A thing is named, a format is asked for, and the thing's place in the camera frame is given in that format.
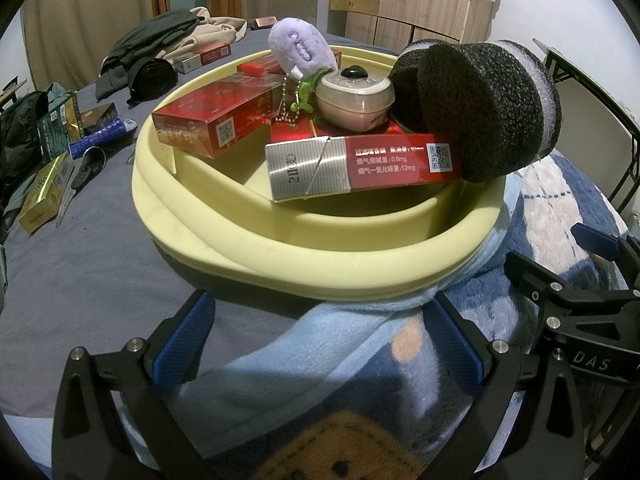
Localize red white cigarette carton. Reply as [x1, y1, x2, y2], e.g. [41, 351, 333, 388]
[265, 134, 463, 204]

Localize dark green garment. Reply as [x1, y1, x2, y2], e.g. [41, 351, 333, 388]
[95, 9, 202, 101]

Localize red gold-print cigarette box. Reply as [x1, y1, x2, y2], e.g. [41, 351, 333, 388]
[237, 60, 281, 77]

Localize black handled scissors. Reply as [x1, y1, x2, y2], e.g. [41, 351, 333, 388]
[56, 146, 107, 229]

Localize black folding table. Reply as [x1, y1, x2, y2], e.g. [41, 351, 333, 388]
[532, 37, 640, 217]

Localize black cloth roll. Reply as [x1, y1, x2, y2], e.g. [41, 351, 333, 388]
[127, 57, 176, 101]

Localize gold box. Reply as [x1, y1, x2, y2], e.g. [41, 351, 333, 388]
[19, 152, 74, 235]

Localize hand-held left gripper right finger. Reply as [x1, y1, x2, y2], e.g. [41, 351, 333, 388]
[422, 291, 586, 480]

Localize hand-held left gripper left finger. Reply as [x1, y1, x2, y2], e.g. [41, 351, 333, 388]
[52, 290, 217, 480]

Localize yellow oval plastic basin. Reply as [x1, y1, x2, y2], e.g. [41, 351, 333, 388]
[131, 45, 508, 306]

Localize green box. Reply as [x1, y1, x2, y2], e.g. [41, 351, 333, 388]
[37, 92, 84, 166]

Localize dark backpack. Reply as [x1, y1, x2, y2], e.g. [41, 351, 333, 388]
[0, 91, 51, 226]

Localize dark brown box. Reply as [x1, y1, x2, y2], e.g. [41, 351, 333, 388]
[77, 102, 119, 134]

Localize purple plush toy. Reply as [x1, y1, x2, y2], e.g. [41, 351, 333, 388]
[268, 17, 342, 123]

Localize beige curtain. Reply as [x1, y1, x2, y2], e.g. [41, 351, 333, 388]
[20, 0, 321, 91]

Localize blue tube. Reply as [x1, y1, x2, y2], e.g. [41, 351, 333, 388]
[68, 119, 139, 159]

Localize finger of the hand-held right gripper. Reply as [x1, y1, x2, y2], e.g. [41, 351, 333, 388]
[571, 223, 621, 261]
[505, 251, 566, 331]

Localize shiny silver red cigarette carton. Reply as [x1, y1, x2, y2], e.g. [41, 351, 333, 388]
[270, 115, 407, 144]

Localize blue plaid blanket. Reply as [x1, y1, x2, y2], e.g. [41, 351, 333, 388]
[120, 152, 631, 480]

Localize tall red cigarette carton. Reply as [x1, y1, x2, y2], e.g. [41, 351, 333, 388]
[151, 72, 296, 160]

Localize red silver flat carton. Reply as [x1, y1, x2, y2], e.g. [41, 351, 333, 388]
[172, 42, 232, 74]

